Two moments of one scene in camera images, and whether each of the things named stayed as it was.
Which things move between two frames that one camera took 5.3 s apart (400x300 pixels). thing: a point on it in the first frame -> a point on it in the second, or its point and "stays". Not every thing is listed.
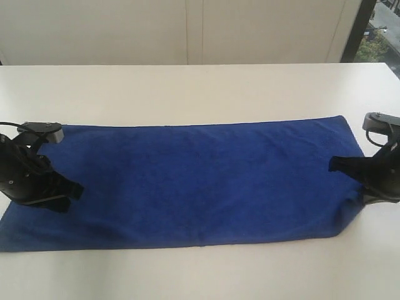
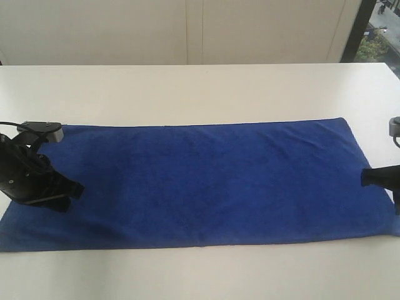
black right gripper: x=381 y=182 -> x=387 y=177
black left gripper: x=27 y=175 stays
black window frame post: x=357 y=30 stays
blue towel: x=193 y=184 stays
